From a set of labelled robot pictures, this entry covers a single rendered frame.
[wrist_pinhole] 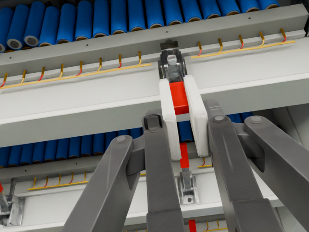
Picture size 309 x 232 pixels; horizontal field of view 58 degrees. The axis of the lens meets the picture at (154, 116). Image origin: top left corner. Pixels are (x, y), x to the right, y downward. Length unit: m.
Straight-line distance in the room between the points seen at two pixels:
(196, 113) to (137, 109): 0.12
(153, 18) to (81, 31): 0.08
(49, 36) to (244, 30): 0.21
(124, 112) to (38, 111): 0.08
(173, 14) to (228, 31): 0.06
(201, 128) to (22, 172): 0.37
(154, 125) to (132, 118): 0.14
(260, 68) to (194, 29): 0.07
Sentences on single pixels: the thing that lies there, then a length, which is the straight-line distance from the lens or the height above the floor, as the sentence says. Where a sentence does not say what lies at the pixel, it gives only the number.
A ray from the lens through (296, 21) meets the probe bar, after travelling 0.32.
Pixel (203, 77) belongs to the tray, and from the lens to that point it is 0.28.
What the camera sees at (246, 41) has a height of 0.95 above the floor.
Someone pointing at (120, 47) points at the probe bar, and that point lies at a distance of 0.29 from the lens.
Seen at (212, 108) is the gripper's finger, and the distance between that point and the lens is 0.18.
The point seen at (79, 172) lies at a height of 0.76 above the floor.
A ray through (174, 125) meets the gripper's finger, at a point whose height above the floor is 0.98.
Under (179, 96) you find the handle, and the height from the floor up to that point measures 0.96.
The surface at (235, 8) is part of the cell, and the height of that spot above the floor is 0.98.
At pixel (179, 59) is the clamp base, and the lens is 0.28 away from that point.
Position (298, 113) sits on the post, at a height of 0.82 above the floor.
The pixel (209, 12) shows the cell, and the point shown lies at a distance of 0.32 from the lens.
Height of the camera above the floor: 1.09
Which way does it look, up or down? 40 degrees down
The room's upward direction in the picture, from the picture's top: 11 degrees counter-clockwise
